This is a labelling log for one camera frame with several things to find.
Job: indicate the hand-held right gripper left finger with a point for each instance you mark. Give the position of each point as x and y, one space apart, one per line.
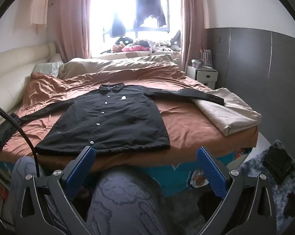
80 167

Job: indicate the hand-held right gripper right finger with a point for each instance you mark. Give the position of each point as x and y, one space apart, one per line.
213 173

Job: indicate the black button-up shirt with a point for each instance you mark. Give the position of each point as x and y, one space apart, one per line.
108 122

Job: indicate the pile of clothes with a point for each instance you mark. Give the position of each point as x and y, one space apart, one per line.
162 44

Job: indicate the person's right leg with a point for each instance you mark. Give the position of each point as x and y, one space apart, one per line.
123 200

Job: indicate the person's leg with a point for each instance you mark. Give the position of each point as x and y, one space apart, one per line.
123 200
22 166

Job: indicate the orange-brown blanket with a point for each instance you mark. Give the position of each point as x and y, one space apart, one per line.
186 124

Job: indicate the person's left leg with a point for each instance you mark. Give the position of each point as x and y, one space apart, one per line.
22 166

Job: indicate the beige folded cloth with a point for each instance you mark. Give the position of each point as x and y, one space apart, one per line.
230 112

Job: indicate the black bag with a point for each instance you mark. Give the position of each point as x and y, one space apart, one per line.
277 164

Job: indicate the grey shaggy rug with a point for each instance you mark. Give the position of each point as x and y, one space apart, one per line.
284 200

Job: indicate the black cloth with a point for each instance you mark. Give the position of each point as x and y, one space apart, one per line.
4 132

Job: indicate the white nightstand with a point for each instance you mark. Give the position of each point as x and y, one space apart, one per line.
203 77

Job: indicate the white patterned pillow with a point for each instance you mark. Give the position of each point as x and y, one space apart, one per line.
47 68

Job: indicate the beige duvet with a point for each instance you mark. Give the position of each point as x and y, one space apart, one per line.
118 64

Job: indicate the white patterned cup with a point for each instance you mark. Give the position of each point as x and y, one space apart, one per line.
196 63

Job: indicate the cream padded headboard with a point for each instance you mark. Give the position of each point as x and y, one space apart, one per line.
12 71

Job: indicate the pink plush toy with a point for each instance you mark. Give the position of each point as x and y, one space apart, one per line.
134 47

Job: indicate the black plush toy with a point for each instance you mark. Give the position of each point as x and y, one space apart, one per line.
122 42

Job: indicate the small dark hanging garment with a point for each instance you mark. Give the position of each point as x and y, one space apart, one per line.
118 25

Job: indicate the pink curtain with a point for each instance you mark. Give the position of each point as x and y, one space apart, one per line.
72 19
192 17

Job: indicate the peach hanging cloth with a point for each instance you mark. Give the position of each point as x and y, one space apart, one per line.
39 5

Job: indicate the large dark hanging garment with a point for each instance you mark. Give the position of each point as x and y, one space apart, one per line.
149 7

